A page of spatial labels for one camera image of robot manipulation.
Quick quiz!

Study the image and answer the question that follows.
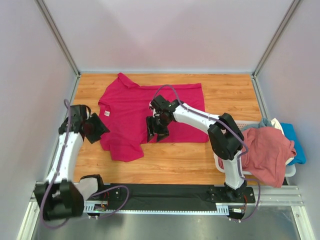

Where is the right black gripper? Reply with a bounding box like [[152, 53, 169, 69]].
[[146, 115, 172, 143]]

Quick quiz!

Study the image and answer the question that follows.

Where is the magenta t shirt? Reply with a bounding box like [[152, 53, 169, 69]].
[[97, 72, 209, 163]]

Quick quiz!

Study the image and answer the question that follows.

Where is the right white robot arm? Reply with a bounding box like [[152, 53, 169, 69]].
[[146, 95, 247, 202]]

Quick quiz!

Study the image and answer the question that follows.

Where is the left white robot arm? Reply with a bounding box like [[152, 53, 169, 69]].
[[34, 104, 109, 221]]

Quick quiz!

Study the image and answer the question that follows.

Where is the black base mat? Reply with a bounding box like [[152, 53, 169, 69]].
[[104, 183, 232, 213]]

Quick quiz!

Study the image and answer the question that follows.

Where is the white laundry basket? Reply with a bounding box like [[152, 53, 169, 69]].
[[213, 119, 297, 178]]

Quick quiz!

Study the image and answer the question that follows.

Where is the dusty pink t shirt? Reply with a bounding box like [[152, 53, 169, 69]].
[[217, 126, 298, 188]]

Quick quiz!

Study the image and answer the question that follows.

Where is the cream white t shirt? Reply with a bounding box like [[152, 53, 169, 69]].
[[270, 118, 285, 135]]

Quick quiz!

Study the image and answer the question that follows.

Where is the white slotted cable duct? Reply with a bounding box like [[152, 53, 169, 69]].
[[83, 203, 230, 216]]

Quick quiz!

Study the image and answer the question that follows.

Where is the aluminium frame rail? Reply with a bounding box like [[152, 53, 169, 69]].
[[29, 181, 305, 206]]

